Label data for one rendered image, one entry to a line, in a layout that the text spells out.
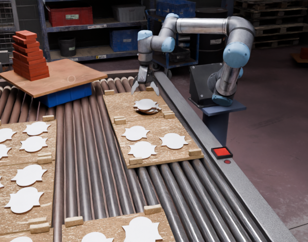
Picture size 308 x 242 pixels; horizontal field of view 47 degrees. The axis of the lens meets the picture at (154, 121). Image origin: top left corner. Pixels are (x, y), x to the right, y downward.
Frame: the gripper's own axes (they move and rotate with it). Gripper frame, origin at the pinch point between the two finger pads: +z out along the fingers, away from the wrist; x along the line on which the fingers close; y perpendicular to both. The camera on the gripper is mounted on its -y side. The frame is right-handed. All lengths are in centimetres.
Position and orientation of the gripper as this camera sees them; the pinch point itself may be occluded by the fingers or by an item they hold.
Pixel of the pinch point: (145, 96)
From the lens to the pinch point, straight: 195.2
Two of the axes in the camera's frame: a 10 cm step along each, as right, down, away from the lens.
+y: 1.1, -4.4, 8.9
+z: 0.0, 9.0, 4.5
